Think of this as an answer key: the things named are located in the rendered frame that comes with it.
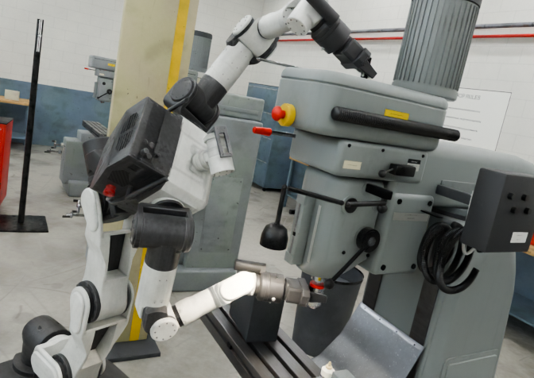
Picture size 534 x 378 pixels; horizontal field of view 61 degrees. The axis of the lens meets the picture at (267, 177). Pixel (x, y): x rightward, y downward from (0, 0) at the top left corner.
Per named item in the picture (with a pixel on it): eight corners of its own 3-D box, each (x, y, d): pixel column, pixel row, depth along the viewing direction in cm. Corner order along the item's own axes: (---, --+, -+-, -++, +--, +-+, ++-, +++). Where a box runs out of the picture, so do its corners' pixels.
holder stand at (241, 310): (245, 342, 161) (255, 291, 158) (228, 311, 181) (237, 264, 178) (276, 341, 166) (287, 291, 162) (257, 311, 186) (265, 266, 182)
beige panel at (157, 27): (75, 368, 274) (126, -33, 234) (68, 332, 308) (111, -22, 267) (160, 356, 300) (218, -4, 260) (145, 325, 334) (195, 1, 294)
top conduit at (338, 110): (338, 121, 108) (341, 106, 107) (326, 118, 111) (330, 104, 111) (458, 142, 131) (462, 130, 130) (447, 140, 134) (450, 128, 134)
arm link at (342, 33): (338, 75, 134) (309, 47, 130) (358, 50, 134) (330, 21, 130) (355, 75, 122) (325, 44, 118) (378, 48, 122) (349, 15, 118)
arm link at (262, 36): (305, 24, 134) (271, 37, 150) (282, -2, 129) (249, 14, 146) (287, 51, 131) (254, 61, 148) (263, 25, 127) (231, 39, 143)
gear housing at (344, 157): (334, 176, 118) (343, 138, 116) (286, 157, 138) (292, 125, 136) (423, 185, 135) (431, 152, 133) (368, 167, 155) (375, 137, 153)
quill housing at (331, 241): (315, 287, 126) (340, 175, 121) (279, 257, 144) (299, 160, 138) (366, 283, 136) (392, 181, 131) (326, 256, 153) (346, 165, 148)
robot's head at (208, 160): (200, 179, 125) (222, 169, 120) (192, 144, 126) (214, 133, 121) (217, 179, 130) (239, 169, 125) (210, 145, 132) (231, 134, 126)
